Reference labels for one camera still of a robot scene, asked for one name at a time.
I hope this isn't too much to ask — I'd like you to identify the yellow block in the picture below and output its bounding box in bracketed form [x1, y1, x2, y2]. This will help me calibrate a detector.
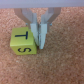
[9, 27, 35, 56]

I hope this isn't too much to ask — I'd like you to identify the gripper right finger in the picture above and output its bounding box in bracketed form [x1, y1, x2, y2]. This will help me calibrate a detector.
[38, 7, 62, 50]

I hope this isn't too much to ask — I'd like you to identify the white cabinet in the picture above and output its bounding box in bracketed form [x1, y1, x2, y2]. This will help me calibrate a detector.
[0, 0, 84, 9]

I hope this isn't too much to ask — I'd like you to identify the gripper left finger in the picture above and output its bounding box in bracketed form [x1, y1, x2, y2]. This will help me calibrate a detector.
[15, 7, 42, 50]

